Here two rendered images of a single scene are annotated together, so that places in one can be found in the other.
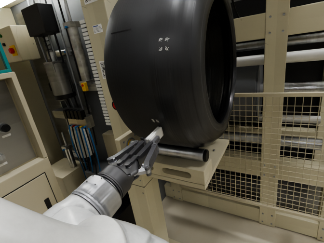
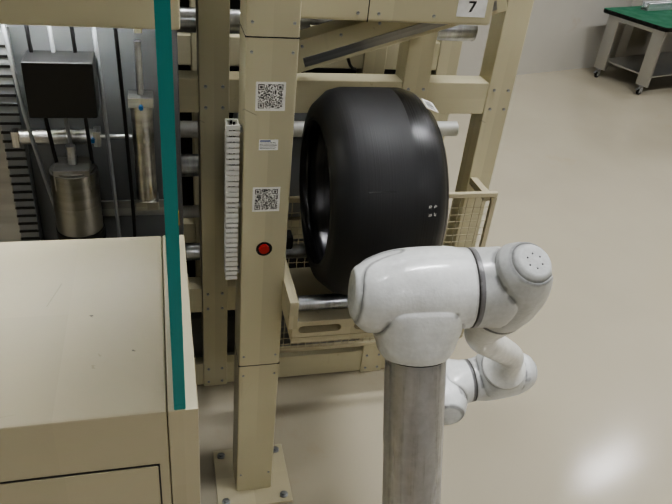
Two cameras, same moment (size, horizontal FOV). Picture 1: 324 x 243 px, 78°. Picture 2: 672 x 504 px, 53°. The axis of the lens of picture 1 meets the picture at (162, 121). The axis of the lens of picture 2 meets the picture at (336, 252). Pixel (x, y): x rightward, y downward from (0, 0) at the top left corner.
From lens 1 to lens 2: 1.55 m
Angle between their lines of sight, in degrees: 45
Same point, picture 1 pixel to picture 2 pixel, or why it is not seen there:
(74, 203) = not seen: hidden behind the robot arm
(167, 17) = (434, 186)
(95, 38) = (258, 156)
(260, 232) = (367, 383)
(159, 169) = (350, 326)
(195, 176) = not seen: hidden behind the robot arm
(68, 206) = not seen: hidden behind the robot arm
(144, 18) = (410, 182)
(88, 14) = (256, 124)
